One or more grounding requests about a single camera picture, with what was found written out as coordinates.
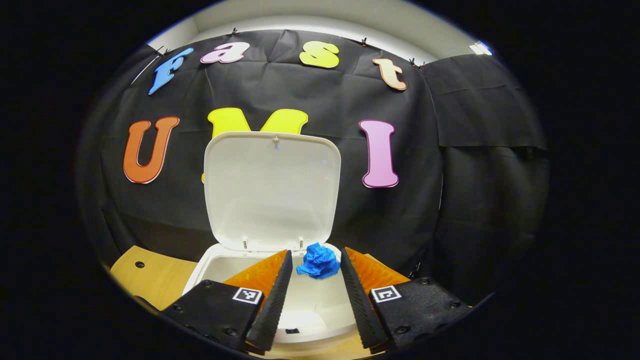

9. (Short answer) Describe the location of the wooden desktop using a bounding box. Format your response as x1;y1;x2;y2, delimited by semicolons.
110;245;401;360

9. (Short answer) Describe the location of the blue paper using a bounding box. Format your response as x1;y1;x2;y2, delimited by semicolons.
296;242;342;280

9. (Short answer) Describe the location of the white desktop garbage bin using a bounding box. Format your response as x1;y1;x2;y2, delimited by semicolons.
182;131;371;345

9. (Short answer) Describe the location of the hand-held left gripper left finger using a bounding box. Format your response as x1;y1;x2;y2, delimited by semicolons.
161;249;294;353

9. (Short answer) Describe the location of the black backdrop cloth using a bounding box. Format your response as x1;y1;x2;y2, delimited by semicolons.
75;29;551;306

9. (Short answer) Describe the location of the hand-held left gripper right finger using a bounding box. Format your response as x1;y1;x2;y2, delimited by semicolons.
340;246;473;350

